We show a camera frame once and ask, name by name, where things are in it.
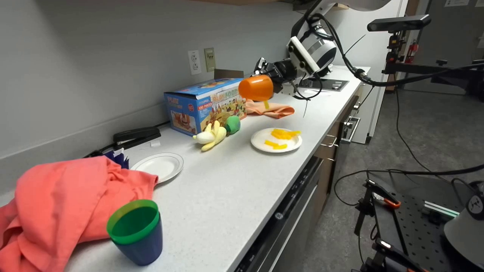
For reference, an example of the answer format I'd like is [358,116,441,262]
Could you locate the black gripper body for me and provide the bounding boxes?
[253,57,299,92]

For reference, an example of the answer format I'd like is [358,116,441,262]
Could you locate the orange plastic cup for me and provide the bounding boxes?
[240,75,274,99]

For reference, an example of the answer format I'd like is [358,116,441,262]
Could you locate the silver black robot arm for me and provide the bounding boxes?
[255,0,391,90]

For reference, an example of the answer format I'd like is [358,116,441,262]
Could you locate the white plate with chips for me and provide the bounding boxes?
[252,126,303,154]

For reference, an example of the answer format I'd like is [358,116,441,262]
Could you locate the empty white plate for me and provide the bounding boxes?
[134,152,185,184]

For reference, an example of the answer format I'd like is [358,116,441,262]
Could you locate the green and blue cup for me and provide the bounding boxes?
[107,199,164,265]

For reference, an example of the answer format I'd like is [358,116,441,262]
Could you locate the small orange cloth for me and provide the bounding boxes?
[246,99,296,119]

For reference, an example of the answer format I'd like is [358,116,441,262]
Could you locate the yellow chip piece far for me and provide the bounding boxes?
[271,128,302,140]

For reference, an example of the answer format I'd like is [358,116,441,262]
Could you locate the yellow chip piece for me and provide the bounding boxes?
[271,128,302,140]
[265,140,288,149]

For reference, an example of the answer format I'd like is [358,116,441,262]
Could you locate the green toy pear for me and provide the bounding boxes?
[226,114,241,134]

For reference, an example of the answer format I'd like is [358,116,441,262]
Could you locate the yellow chip piece near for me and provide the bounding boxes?
[265,140,288,149]

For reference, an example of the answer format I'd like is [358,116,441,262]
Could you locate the yellow toy banana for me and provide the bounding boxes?
[194,120,228,151]

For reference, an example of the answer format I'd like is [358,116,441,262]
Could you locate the blue play food box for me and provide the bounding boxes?
[166,78,246,136]

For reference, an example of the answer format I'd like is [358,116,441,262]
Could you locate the black stapler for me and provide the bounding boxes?
[113,126,161,148]

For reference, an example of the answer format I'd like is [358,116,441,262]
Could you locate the blue small box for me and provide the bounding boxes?
[107,149,129,169]

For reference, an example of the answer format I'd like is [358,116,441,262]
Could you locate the large coral cloth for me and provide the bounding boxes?
[0,157,158,272]

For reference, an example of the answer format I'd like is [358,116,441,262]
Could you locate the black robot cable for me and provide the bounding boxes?
[293,13,484,208]

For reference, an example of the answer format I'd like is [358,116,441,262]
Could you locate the beige wall switch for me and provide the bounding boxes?
[205,46,217,72]

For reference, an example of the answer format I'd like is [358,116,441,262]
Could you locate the white wall outlet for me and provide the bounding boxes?
[188,49,203,74]

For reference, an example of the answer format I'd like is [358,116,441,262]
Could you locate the black camera tripod arm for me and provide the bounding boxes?
[383,58,484,99]

